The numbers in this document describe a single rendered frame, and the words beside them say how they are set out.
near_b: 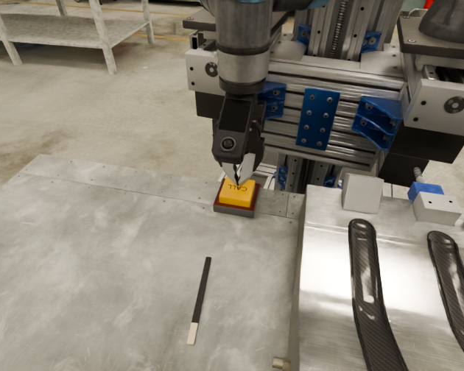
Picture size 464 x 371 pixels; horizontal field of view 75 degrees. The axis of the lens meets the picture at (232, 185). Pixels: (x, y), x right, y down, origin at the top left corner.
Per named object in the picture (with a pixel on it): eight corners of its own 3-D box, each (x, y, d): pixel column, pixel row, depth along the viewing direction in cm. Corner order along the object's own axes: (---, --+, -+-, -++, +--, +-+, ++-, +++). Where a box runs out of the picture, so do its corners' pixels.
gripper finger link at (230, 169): (242, 170, 62) (244, 132, 56) (236, 189, 58) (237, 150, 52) (228, 168, 63) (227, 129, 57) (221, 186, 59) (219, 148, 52)
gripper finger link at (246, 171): (258, 172, 62) (261, 134, 56) (252, 191, 58) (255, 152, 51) (243, 170, 62) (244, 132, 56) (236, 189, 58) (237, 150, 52)
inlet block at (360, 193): (331, 194, 59) (336, 168, 59) (358, 199, 59) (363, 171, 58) (343, 209, 47) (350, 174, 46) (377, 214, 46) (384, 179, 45)
